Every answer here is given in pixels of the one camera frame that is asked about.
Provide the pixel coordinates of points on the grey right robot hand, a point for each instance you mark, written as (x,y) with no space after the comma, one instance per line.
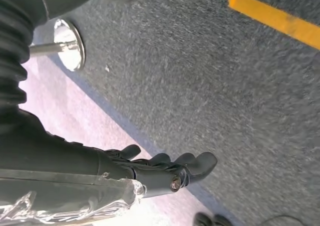
(75,158)

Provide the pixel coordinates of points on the clear plastic wrap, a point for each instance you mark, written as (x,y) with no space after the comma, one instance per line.
(62,204)

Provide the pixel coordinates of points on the chrome base stanchion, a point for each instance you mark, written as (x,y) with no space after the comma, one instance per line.
(69,52)

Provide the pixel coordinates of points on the ribbed grey right arm sleeve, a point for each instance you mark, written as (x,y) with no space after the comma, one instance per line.
(12,62)

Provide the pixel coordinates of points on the black robot foot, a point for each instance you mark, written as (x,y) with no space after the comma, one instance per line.
(203,220)

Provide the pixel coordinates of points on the yellow floor tape outline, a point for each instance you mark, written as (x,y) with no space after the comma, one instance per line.
(275,19)

